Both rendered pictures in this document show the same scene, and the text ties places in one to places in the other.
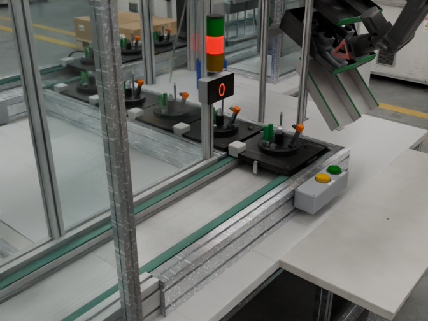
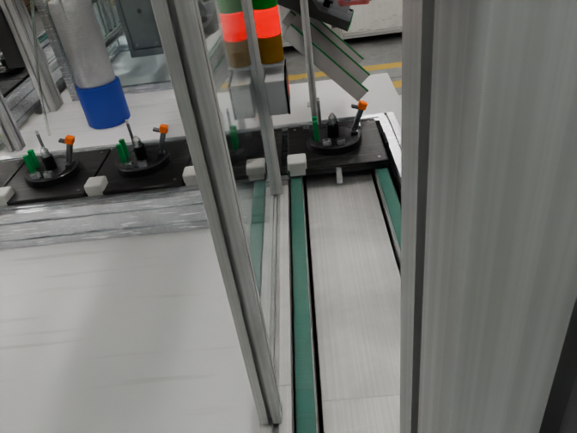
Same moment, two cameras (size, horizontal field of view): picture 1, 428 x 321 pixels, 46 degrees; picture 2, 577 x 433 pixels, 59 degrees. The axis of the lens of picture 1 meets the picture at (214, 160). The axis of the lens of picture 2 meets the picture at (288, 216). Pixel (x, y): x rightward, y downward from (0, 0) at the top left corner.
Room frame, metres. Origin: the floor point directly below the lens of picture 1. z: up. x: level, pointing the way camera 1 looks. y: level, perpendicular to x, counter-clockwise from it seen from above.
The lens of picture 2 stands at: (0.65, 0.59, 1.58)
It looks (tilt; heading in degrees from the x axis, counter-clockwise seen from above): 35 degrees down; 324
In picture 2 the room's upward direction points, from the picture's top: 8 degrees counter-clockwise
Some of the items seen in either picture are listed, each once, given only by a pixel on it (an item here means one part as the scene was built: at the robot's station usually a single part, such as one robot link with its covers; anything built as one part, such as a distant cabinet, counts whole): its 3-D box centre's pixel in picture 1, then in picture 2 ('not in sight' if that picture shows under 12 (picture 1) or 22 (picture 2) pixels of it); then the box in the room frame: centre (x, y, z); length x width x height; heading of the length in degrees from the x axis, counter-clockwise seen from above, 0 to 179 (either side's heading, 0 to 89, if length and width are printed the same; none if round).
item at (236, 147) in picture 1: (237, 149); (296, 165); (1.52, -0.08, 0.97); 0.05 x 0.05 x 0.04; 50
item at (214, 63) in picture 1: (214, 60); (270, 47); (1.46, 0.00, 1.28); 0.05 x 0.05 x 0.05
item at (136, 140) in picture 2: not in sight; (139, 149); (1.85, 0.17, 1.01); 0.24 x 0.24 x 0.13; 50
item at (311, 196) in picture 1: (321, 188); not in sight; (1.33, -0.33, 0.93); 0.21 x 0.07 x 0.06; 140
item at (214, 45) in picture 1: (214, 43); (265, 21); (1.46, 0.00, 1.33); 0.05 x 0.05 x 0.05
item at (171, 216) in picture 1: (215, 195); (336, 231); (1.31, 0.00, 0.91); 0.84 x 0.28 x 0.10; 140
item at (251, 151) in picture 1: (278, 150); (334, 145); (1.53, -0.22, 0.96); 0.24 x 0.24 x 0.02; 50
